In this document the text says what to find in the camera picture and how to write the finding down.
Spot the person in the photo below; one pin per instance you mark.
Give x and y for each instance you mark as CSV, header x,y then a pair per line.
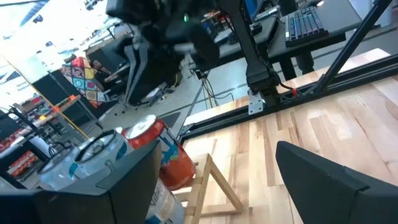
x,y
101,70

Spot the colourful patterned quilt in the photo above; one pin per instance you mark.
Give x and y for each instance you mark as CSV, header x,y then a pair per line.
x,y
84,82

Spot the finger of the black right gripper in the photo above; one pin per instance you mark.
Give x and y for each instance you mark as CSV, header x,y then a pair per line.
x,y
133,74
158,77

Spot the black aluminium table frame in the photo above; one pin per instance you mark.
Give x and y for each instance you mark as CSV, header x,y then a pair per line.
x,y
280,109

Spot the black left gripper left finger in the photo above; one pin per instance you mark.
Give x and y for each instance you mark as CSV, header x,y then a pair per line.
x,y
93,205

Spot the black side desk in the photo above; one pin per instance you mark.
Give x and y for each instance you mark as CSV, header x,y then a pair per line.
x,y
311,49

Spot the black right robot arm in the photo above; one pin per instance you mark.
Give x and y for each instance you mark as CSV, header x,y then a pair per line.
x,y
255,56

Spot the red Fanta strawberry can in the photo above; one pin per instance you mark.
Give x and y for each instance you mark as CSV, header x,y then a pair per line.
x,y
174,161

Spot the black cabinet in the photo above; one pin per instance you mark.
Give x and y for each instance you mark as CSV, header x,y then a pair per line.
x,y
56,90

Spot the backlit black keyboard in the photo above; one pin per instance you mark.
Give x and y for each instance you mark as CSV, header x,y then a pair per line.
x,y
306,25

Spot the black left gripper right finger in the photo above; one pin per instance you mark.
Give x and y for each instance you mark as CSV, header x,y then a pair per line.
x,y
342,199

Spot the grey laptop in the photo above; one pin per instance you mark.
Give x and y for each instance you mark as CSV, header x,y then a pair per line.
x,y
264,14

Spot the wooden slatted shelf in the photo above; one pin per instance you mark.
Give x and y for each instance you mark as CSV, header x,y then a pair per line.
x,y
202,189

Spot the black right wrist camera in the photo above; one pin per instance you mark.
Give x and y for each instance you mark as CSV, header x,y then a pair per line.
x,y
146,11

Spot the red tag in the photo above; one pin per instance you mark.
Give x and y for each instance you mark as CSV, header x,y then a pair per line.
x,y
294,92

